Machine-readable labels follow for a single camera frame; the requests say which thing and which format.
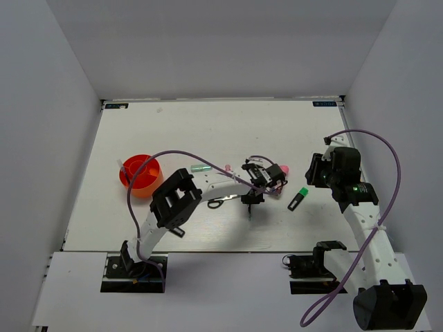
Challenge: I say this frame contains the yellow highlighter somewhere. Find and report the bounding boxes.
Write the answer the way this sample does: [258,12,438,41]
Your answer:
[169,227,186,238]

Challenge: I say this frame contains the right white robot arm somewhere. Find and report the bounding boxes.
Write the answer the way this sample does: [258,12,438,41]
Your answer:
[305,144,427,331]

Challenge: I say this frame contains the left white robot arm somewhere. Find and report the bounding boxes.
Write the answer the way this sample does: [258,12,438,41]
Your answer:
[120,162,287,277]

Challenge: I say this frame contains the pink marker tube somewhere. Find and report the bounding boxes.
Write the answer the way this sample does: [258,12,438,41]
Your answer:
[280,165,289,176]

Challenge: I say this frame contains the green highlighter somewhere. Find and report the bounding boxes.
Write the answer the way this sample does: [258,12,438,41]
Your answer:
[287,187,309,212]

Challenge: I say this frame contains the green transparent case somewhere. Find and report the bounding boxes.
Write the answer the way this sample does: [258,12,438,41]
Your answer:
[190,164,212,173]

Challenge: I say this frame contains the right blue table label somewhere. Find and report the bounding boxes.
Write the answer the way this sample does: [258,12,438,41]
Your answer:
[312,100,337,107]

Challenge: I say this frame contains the blue table label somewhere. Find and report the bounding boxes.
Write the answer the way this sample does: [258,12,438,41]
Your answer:
[105,103,129,109]
[312,100,337,107]

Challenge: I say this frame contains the orange round container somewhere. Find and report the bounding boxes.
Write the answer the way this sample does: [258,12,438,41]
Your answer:
[119,154,163,199]

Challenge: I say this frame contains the white pen in container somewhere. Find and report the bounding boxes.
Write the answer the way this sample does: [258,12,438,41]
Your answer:
[117,159,131,185]

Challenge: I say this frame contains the left blue table label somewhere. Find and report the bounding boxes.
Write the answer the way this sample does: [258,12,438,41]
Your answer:
[105,103,129,109]

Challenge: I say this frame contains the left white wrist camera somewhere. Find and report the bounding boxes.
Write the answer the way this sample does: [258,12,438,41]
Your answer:
[245,158,264,167]

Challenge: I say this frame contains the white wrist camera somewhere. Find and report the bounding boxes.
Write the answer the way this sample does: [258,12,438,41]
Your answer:
[245,158,264,167]
[322,135,349,161]

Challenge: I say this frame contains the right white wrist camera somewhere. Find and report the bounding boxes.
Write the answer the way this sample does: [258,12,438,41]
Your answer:
[322,135,349,161]

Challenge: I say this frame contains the black handled scissors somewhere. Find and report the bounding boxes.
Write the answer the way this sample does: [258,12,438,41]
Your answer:
[207,194,240,210]

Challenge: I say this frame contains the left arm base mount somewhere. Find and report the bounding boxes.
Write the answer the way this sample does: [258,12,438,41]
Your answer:
[100,255,165,294]

